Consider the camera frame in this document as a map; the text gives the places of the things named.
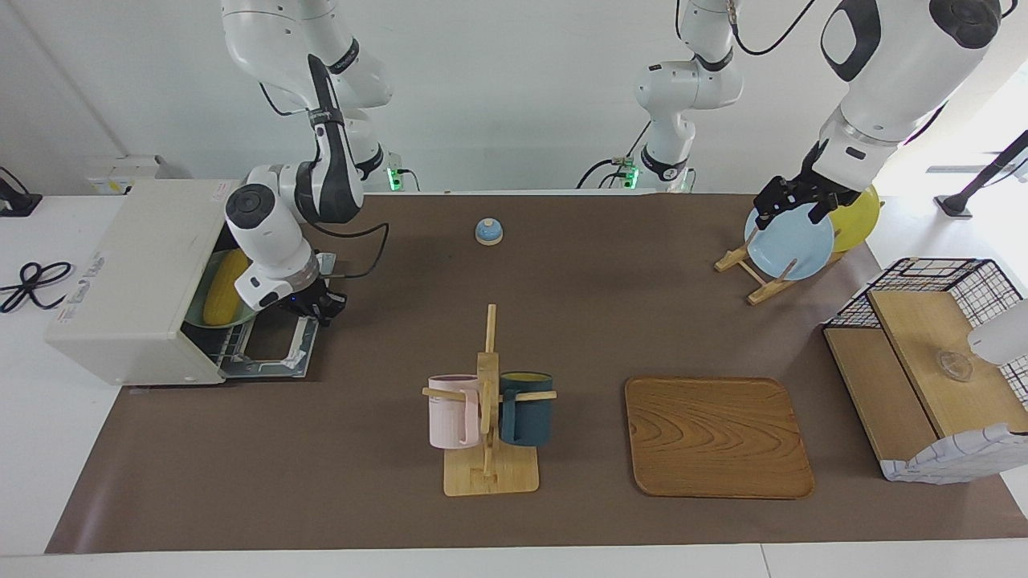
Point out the pale green plate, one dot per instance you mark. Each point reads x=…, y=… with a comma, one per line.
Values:
x=201, y=309

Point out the brown table mat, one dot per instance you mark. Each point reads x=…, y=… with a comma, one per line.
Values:
x=361, y=449

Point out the wooden serving tray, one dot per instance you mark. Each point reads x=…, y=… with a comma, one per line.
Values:
x=715, y=437

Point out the white box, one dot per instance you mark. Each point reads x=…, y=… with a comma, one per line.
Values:
x=120, y=172

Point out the yellow corn cob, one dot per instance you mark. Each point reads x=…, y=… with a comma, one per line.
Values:
x=225, y=285

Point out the yellow plate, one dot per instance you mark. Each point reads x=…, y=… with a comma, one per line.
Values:
x=855, y=221

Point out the green lit base connector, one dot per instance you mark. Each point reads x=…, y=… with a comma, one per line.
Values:
x=629, y=172
x=393, y=178

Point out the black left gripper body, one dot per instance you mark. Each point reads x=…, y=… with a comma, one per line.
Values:
x=803, y=191

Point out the blue call bell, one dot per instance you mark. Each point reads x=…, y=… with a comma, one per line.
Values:
x=489, y=231

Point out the white rounded device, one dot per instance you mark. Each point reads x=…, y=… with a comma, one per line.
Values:
x=1004, y=333

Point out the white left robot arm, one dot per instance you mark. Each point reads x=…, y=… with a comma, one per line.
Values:
x=891, y=72

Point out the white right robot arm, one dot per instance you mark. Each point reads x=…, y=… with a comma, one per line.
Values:
x=269, y=233

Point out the black stand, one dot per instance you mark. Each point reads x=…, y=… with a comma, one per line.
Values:
x=984, y=181

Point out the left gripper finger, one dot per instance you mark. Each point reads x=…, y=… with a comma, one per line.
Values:
x=819, y=213
x=763, y=218

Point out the black desk device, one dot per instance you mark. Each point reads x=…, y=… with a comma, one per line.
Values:
x=16, y=202

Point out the wooden mug tree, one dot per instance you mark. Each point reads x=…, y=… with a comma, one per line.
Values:
x=490, y=474

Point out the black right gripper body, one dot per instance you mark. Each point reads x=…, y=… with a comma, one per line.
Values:
x=309, y=299

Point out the wooden plate rack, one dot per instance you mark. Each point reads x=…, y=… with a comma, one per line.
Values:
x=763, y=291

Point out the white checked cloth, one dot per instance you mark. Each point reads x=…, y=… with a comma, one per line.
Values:
x=956, y=457

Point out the dark blue mug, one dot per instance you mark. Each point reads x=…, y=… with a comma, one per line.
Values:
x=526, y=417

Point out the beige toaster oven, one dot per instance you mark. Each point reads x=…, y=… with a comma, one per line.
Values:
x=136, y=273

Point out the small clear glass dish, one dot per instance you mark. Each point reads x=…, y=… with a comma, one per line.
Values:
x=956, y=367

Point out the light blue plate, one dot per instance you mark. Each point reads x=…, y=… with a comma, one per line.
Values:
x=791, y=245

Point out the pink mug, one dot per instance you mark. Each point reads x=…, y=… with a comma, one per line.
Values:
x=450, y=413

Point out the glass oven door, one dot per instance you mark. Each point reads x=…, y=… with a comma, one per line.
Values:
x=277, y=353

